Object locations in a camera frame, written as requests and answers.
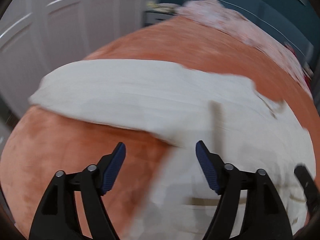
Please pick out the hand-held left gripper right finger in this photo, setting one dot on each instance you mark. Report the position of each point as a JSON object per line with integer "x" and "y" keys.
{"x": 206, "y": 170}

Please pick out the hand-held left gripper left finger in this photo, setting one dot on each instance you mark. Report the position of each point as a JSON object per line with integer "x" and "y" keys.
{"x": 113, "y": 170}

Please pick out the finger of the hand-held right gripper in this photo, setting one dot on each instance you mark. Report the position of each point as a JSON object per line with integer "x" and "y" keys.
{"x": 305, "y": 187}

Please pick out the white quilted jacket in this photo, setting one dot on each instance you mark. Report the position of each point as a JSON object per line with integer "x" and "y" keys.
{"x": 150, "y": 92}

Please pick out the orange plush blanket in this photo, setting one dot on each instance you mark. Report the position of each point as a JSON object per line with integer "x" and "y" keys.
{"x": 50, "y": 167}

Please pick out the red cloth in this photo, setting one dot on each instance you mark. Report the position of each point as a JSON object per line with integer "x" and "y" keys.
{"x": 307, "y": 73}

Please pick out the pink lace bedspread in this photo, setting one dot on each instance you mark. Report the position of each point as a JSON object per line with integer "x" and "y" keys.
{"x": 225, "y": 22}

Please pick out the white panelled wardrobe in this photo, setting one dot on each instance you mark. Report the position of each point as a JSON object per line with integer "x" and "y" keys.
{"x": 62, "y": 30}

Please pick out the grey nightstand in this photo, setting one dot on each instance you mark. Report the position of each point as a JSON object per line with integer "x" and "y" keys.
{"x": 157, "y": 15}

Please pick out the blue upholstered headboard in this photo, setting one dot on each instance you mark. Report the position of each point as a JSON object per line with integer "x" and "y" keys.
{"x": 250, "y": 0}

